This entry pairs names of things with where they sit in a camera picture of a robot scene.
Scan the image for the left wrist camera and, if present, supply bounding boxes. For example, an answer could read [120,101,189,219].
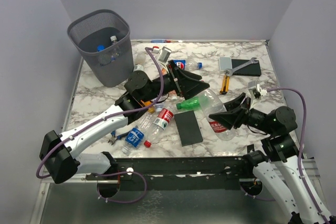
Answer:
[157,46,172,64]

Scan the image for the silver wrench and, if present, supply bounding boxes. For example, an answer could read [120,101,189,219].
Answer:
[224,57,259,77]

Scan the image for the pepsi label clear bottle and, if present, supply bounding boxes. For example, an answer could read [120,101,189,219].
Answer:
[173,59,203,71]

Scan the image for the black network switch centre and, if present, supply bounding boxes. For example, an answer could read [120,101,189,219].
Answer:
[174,111,203,147]

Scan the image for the small orange juice bottle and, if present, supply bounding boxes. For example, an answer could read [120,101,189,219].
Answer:
[141,100,155,114]

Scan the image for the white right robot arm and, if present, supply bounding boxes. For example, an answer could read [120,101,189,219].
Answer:
[209,93,335,223]

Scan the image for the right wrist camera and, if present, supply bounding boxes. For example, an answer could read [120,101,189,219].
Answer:
[247,81,268,100]

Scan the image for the blue handled pliers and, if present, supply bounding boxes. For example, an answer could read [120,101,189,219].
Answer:
[108,131,130,145]

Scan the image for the blue label bottle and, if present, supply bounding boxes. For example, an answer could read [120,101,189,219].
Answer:
[110,35,123,61]
[121,126,144,155]
[97,45,115,66]

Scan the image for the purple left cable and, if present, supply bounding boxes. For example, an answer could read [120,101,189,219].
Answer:
[36,47,165,204]

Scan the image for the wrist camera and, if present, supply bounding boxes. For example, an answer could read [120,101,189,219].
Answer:
[247,81,268,100]
[157,46,172,64]

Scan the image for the yellow utility knife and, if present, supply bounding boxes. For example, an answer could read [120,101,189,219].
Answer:
[220,75,230,95]

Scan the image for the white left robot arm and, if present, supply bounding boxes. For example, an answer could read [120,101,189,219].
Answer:
[39,60,209,184]

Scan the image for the red label bottle red cap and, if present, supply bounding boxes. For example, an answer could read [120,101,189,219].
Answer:
[196,89,236,142]

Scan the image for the red label water bottle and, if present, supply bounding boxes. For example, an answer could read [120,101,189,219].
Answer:
[144,106,175,148]

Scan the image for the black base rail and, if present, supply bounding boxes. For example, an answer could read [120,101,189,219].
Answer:
[86,156,255,191]

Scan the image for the purple cable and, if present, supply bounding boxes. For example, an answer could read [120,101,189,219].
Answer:
[36,47,165,204]
[241,87,336,222]

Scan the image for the grey white hub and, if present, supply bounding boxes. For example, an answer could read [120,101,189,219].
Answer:
[219,57,232,71]

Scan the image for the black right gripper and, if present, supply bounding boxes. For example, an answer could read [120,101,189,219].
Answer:
[209,91,275,134]

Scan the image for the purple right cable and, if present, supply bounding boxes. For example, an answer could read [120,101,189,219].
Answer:
[241,87,336,222]

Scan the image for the black box rear right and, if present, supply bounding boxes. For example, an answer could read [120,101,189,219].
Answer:
[232,59,261,77]

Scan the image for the clear crushed bottle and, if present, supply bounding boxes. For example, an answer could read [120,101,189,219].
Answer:
[154,102,165,112]

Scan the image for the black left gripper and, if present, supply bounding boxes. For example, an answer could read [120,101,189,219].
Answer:
[141,60,209,103]

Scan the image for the brown bottle green cap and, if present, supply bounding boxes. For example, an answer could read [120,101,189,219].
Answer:
[133,54,146,71]

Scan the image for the grey mesh waste bin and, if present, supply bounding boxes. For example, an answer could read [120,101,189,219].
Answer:
[67,9,134,88]

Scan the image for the green plastic bottle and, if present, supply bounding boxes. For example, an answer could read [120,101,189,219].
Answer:
[176,97,201,110]

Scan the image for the blue red pen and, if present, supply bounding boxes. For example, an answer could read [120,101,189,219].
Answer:
[150,39,172,44]

